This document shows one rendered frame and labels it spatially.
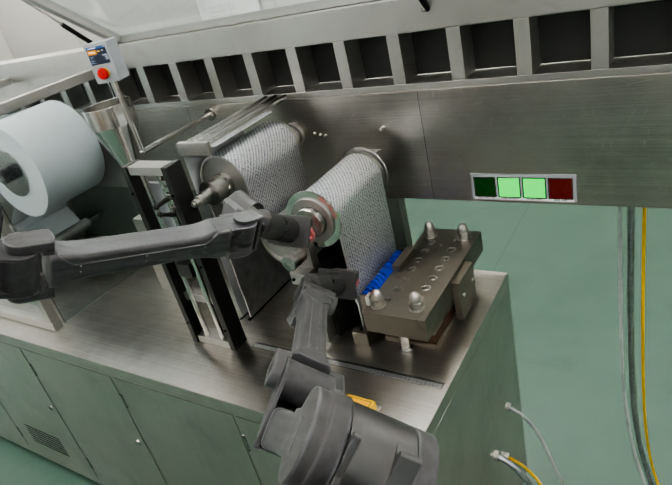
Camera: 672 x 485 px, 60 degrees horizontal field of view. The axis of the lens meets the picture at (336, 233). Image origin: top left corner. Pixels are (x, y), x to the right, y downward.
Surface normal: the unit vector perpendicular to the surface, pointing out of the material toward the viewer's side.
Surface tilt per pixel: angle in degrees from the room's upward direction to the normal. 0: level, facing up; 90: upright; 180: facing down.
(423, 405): 0
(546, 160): 90
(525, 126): 90
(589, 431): 0
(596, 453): 0
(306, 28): 90
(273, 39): 90
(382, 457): 49
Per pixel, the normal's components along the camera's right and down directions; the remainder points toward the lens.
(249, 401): -0.22, -0.87
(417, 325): -0.49, 0.50
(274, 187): 0.85, 0.10
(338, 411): 0.39, -0.72
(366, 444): 0.29, -0.45
